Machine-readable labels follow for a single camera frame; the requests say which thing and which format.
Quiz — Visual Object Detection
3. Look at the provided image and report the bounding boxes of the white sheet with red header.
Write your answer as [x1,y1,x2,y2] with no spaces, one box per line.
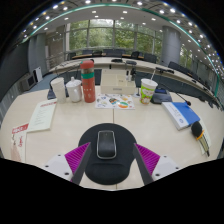
[26,98,58,133]

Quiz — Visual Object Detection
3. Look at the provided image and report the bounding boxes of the colourful sticker sheet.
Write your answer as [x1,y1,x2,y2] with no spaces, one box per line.
[94,93,136,111]

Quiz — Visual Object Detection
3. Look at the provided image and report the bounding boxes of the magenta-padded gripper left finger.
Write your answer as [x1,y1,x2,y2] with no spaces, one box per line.
[42,142,92,186]

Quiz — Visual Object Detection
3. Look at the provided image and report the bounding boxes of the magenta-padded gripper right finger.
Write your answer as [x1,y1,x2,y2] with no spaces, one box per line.
[131,143,183,186]

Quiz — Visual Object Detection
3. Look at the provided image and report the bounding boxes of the red bottle with green band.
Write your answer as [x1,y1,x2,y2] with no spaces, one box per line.
[79,59,97,104]

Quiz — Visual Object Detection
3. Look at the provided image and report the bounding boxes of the long curved conference desk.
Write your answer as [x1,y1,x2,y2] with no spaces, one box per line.
[48,56,221,104]

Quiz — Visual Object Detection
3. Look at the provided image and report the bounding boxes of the black handheld microphone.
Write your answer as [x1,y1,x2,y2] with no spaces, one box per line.
[190,120,211,158]

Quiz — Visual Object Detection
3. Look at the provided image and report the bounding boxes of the grey round column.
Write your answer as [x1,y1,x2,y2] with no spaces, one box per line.
[159,25,182,68]

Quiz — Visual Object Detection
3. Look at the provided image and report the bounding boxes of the dark office chairs row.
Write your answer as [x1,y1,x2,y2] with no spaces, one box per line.
[66,49,214,91]

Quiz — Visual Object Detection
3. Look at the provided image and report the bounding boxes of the red and white leaflet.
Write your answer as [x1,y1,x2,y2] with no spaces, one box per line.
[9,122,30,163]

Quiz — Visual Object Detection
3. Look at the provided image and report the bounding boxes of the white paper document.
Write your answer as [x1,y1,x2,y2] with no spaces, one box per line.
[198,118,213,156]

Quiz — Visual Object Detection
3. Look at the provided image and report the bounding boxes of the round ceiling lights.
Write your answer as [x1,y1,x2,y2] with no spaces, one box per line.
[19,0,224,68]

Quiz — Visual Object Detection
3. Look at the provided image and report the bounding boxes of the black computer mouse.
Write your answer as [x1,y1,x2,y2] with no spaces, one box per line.
[96,130,118,160]

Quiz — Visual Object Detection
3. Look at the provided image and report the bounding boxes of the blue and white book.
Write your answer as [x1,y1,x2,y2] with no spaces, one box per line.
[161,101,201,131]

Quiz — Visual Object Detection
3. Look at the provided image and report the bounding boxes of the black conference microphone console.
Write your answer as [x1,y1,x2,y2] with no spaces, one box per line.
[149,87,193,107]

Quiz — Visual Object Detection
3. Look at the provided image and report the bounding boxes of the white cardboard box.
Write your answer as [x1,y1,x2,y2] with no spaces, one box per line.
[100,73,137,96]

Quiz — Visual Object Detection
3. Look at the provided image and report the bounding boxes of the white paper cup stack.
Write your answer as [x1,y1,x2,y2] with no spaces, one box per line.
[49,77,68,104]

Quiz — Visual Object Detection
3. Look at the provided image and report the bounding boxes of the printed paper cup with straw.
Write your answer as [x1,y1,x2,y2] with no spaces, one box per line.
[139,69,159,105]

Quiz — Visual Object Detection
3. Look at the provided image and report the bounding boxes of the black mouse pad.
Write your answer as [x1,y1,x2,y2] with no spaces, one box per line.
[77,122,138,186]

